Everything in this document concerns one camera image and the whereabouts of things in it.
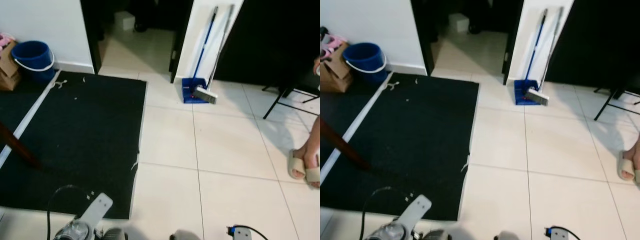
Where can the person's bare leg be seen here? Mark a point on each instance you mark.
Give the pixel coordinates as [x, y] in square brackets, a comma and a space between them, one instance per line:
[312, 145]
[635, 152]

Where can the large black floor mat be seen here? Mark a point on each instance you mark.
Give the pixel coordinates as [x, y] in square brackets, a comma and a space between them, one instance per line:
[85, 140]
[415, 140]

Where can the grey left robot leg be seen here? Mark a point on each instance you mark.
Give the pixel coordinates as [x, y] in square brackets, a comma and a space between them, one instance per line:
[115, 235]
[436, 235]

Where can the blue plastic bucket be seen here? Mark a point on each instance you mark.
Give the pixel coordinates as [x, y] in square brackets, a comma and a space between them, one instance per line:
[362, 60]
[32, 59]

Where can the small brown cardboard box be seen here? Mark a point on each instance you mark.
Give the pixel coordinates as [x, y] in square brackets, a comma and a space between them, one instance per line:
[335, 75]
[7, 70]

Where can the small white box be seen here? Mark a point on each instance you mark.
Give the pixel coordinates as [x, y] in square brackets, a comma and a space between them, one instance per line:
[125, 21]
[458, 23]

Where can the pink slippers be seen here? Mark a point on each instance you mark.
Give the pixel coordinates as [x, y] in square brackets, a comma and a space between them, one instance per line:
[335, 40]
[5, 39]

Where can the grey robot leg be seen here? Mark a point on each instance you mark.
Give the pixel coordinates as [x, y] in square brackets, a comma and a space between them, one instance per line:
[507, 236]
[185, 236]
[436, 235]
[115, 235]

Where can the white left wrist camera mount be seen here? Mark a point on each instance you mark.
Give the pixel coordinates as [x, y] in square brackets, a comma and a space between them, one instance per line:
[97, 207]
[417, 207]

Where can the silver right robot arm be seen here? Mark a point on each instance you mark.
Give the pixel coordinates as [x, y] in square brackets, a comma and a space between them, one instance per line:
[242, 234]
[557, 234]

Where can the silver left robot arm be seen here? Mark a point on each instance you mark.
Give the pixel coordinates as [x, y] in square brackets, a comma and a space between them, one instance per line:
[75, 232]
[385, 232]

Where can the grey right robot leg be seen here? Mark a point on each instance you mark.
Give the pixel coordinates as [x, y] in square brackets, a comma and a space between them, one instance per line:
[507, 236]
[185, 236]

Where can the beige sandal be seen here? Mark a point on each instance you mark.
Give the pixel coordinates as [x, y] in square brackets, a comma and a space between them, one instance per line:
[297, 167]
[625, 170]

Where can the black door frame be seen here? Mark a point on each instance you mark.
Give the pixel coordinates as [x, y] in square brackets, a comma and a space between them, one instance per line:
[422, 40]
[92, 40]

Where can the white paper scrap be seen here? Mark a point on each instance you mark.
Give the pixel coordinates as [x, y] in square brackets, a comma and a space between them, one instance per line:
[393, 85]
[61, 84]

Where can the black metal chair frame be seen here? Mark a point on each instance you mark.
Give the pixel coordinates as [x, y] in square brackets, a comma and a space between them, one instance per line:
[276, 104]
[607, 105]

